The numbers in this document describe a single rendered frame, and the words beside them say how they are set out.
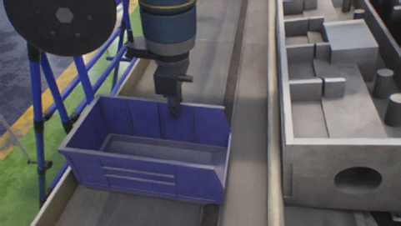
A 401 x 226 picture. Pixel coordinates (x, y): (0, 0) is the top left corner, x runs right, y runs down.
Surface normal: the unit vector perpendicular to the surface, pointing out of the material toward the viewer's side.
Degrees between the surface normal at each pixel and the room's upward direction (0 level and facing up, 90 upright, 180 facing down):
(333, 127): 10
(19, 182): 0
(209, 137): 88
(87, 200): 3
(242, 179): 0
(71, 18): 90
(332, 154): 90
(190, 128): 88
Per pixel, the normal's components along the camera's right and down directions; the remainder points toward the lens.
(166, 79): -0.17, 0.64
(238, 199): 0.00, -0.76
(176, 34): 0.27, 0.62
